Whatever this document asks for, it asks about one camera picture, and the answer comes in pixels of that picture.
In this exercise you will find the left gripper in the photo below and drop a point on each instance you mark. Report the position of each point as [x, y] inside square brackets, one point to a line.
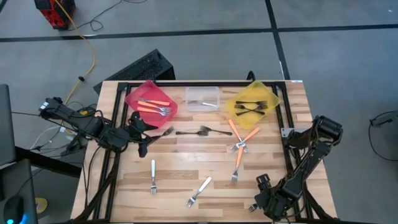
[124, 137]

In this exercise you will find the grey monitor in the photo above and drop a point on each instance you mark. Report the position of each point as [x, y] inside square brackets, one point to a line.
[6, 124]

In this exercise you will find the red black case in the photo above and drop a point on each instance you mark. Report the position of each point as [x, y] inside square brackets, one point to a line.
[49, 12]

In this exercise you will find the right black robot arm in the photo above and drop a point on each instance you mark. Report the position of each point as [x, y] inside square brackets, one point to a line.
[311, 165]

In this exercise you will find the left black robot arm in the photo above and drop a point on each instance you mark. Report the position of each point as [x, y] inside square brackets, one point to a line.
[77, 119]

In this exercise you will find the yellow plastic bin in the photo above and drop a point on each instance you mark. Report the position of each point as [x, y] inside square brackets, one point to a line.
[248, 123]

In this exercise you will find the pink plastic bin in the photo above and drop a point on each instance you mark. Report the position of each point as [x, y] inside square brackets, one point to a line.
[146, 91]

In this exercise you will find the black desk leg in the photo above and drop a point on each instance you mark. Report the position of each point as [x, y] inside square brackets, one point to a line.
[46, 161]

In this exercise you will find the silver corner bracket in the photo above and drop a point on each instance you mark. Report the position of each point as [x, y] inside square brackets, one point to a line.
[287, 132]

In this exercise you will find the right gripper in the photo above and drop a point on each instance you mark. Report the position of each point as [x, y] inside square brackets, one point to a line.
[278, 202]

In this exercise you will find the black arched bracket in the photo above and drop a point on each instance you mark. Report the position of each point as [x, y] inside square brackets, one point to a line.
[251, 72]

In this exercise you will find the clear plastic bin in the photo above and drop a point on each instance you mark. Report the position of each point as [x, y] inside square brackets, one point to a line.
[202, 93]

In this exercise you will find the dark grey desk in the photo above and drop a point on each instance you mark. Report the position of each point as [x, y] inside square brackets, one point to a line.
[15, 186]

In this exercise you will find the yellow floor marker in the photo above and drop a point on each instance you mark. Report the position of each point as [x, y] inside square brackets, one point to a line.
[42, 205]

